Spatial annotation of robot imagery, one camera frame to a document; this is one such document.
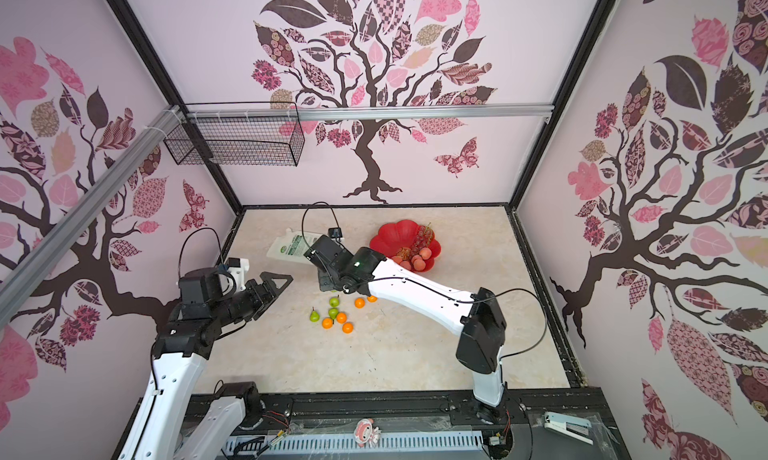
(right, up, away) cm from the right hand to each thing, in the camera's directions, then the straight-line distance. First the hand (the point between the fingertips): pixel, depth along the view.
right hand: (330, 271), depth 77 cm
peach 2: (+25, +2, +25) cm, 35 cm away
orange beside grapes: (+10, -11, +15) cm, 22 cm away
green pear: (-7, -15, +13) cm, 21 cm away
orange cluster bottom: (+3, -18, +10) cm, 21 cm away
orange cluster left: (-3, -17, +11) cm, 20 cm away
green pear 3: (-2, -15, +13) cm, 20 cm away
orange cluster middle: (+6, -12, +15) cm, 20 cm away
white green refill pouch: (-21, +5, +30) cm, 37 cm away
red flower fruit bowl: (+17, +8, +32) cm, 37 cm away
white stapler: (+60, -37, -7) cm, 70 cm away
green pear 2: (-2, -12, +15) cm, 19 cm away
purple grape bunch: (+28, +8, +27) cm, 39 cm away
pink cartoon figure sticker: (+10, -37, -9) cm, 39 cm away
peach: (+28, +3, +24) cm, 38 cm away
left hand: (-10, -5, -5) cm, 12 cm away
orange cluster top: (+1, -16, +12) cm, 20 cm away
